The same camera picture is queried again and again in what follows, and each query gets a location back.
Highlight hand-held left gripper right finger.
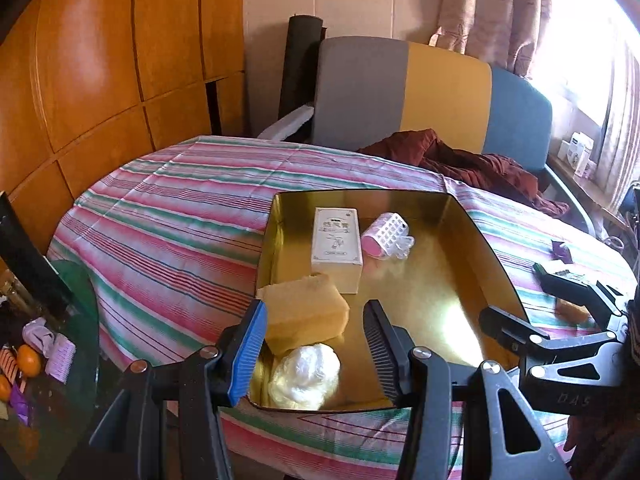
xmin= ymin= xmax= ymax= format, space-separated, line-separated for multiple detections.
xmin=362 ymin=299 xmax=572 ymax=480

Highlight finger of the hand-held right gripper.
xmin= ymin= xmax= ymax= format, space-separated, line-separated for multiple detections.
xmin=532 ymin=262 xmax=627 ymax=332
xmin=478 ymin=306 xmax=623 ymax=391

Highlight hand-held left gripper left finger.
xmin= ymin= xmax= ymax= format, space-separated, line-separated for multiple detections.
xmin=89 ymin=299 xmax=269 ymax=480

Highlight yellow sponge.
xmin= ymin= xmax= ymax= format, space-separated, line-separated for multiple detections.
xmin=555 ymin=297 xmax=593 ymax=325

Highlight gold metal tray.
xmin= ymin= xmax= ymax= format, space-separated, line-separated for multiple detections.
xmin=248 ymin=191 xmax=532 ymax=413

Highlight white crumpled plastic bag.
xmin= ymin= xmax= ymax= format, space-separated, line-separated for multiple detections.
xmin=267 ymin=344 xmax=342 ymax=411

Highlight thick yellow sponge block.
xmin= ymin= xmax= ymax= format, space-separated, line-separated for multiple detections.
xmin=256 ymin=271 xmax=351 ymax=361

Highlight wooden windowsill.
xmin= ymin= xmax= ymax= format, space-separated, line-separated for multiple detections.
xmin=547 ymin=155 xmax=631 ymax=231

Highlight small white carton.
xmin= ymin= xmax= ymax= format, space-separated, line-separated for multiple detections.
xmin=574 ymin=152 xmax=599 ymax=178

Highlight pink hair roller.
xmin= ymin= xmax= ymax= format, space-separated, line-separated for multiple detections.
xmin=361 ymin=212 xmax=416 ymax=262

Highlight white printed carton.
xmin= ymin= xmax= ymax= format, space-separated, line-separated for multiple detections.
xmin=311 ymin=207 xmax=364 ymax=295

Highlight striped bed sheet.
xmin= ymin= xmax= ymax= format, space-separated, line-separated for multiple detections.
xmin=46 ymin=135 xmax=640 ymax=480

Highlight white boxes on sill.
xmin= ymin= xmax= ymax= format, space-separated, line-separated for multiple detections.
xmin=568 ymin=132 xmax=596 ymax=158

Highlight dark red jacket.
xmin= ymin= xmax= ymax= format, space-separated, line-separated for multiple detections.
xmin=357 ymin=129 xmax=571 ymax=218

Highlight patterned beige curtain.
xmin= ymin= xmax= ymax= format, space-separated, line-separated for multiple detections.
xmin=427 ymin=0 xmax=553 ymax=78
xmin=597 ymin=35 xmax=640 ymax=211

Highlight glass side table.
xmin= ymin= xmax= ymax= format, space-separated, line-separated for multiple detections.
xmin=0 ymin=260 xmax=101 ymax=480

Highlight pink brush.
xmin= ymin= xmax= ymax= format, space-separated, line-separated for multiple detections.
xmin=45 ymin=335 xmax=76 ymax=383

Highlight pale lilac cloth item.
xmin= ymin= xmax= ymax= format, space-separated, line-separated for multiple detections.
xmin=22 ymin=317 xmax=56 ymax=356

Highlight white foam strip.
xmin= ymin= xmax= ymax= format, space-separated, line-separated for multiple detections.
xmin=257 ymin=102 xmax=316 ymax=141

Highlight purple wrapper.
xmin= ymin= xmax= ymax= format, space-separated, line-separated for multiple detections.
xmin=10 ymin=385 xmax=31 ymax=423

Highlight orange striped packet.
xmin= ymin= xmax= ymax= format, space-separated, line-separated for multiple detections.
xmin=0 ymin=347 xmax=21 ymax=386

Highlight grey yellow blue sofa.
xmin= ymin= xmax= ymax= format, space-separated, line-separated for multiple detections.
xmin=310 ymin=36 xmax=596 ymax=236

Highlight black rolled mat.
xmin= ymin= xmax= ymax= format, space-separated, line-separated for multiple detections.
xmin=277 ymin=14 xmax=326 ymax=136

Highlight wooden wardrobe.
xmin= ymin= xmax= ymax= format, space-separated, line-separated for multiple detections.
xmin=0 ymin=0 xmax=246 ymax=271

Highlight black frame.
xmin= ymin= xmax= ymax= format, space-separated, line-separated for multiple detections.
xmin=0 ymin=191 xmax=76 ymax=311

